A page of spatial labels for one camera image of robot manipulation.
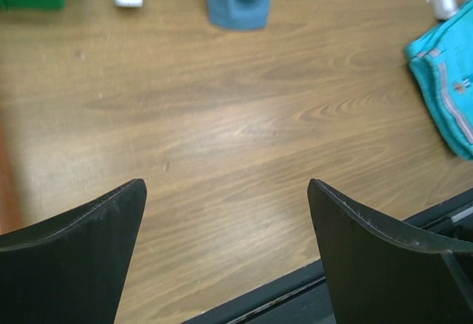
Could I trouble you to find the teal folded shirt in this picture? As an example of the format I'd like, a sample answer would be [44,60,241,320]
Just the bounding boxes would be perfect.
[405,0,472,160]

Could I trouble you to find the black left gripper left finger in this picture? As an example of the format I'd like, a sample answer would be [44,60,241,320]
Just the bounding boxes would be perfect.
[1,179,147,323]

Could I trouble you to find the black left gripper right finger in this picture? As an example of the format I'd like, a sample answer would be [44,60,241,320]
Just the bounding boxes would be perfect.
[307,179,472,323]

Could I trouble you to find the orange compartment tray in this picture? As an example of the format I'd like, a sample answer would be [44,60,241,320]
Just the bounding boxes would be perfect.
[0,128,22,234]

